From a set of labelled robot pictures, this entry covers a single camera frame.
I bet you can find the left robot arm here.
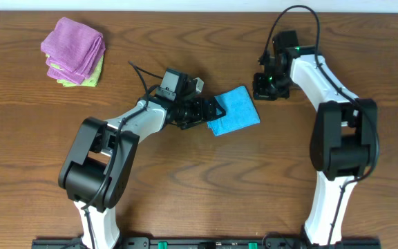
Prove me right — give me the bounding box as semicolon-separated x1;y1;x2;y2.
58;68;226;248

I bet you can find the blue cloth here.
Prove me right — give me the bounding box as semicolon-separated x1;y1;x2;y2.
207;86;260;136

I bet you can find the right black cable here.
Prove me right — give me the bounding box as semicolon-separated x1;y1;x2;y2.
258;4;380;248

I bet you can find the folded purple cloth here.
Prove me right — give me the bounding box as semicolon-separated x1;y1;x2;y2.
41;17;105;85

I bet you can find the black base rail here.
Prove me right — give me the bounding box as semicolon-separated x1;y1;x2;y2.
31;237;382;249

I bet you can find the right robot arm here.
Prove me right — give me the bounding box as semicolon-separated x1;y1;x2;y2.
253;30;381;248

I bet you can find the folded green cloth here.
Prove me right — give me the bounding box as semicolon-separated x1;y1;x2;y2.
46;54;104;87

